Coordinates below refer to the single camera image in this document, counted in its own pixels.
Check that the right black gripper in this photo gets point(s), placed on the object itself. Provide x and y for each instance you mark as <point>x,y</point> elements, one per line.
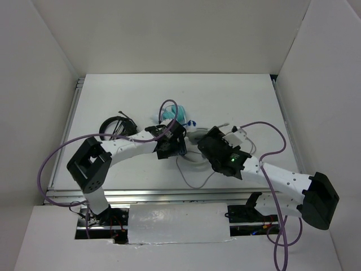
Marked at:
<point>217,133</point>

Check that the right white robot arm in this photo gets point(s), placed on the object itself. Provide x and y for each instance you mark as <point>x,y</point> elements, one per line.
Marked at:
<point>312,198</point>

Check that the black headphones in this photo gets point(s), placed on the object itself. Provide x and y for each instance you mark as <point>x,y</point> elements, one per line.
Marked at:
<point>120,124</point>

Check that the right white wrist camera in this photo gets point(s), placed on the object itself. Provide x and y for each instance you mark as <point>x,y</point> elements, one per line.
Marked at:
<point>235,137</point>

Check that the aluminium rail frame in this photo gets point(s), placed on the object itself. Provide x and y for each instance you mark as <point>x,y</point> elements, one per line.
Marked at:
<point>221,100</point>

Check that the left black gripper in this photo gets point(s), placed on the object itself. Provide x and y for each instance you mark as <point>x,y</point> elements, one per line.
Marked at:
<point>179,148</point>

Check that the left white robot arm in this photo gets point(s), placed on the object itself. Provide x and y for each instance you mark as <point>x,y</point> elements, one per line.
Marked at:
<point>90,164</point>

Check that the silver foil sheet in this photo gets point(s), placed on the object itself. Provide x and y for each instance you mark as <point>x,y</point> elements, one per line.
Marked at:
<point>178,223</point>

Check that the teal cat-ear headphones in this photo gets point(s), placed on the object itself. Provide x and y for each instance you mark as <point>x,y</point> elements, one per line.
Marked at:
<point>170,112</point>

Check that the white gaming headphones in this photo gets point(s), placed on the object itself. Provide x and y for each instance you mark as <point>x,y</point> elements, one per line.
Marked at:
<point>194,158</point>

